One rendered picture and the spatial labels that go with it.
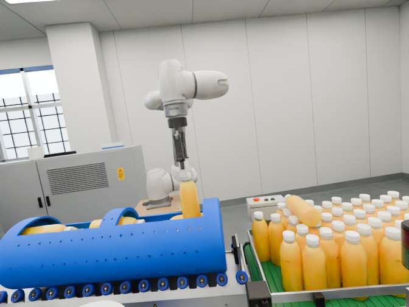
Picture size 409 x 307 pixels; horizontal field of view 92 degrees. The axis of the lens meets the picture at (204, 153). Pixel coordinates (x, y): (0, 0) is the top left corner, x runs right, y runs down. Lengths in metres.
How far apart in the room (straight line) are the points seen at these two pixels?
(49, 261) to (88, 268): 0.15
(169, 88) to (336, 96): 4.18
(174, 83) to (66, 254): 0.74
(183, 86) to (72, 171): 2.18
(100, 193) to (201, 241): 2.06
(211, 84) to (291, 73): 3.55
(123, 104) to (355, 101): 4.39
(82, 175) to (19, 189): 0.71
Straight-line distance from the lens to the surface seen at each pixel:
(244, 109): 3.82
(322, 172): 4.59
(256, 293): 0.77
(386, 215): 1.03
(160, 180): 1.48
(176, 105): 0.74
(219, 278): 0.87
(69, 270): 0.97
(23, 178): 3.06
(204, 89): 0.79
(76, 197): 2.81
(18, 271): 1.10
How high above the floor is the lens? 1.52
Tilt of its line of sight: 6 degrees down
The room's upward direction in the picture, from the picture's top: 7 degrees counter-clockwise
